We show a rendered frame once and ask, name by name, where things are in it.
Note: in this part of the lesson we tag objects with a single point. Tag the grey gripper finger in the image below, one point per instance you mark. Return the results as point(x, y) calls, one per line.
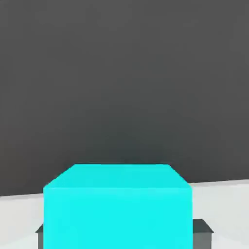
point(201, 233)

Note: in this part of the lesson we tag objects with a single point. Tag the small cyan cube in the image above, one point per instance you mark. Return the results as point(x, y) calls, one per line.
point(117, 210)

